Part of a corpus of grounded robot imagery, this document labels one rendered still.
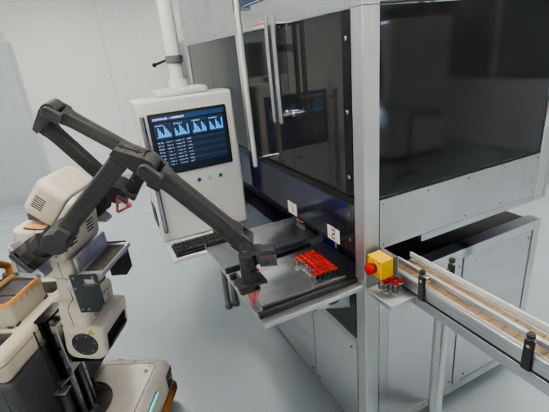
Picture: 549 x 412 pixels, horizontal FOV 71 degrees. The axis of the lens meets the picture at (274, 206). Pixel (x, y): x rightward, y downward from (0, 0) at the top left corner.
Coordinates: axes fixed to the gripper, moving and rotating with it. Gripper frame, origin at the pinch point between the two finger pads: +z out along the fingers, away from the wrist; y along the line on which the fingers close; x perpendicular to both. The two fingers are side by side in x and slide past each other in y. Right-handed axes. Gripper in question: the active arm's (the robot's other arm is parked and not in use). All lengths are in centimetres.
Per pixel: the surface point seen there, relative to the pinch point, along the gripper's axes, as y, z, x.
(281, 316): 5.9, 1.7, -10.3
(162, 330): -26, 91, 126
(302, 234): 42, 2, 40
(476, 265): 99, 12, -12
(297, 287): 18.7, 1.5, 1.6
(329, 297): 25.0, 1.5, -10.2
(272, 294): 8.7, 1.6, 2.6
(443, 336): 55, 15, -34
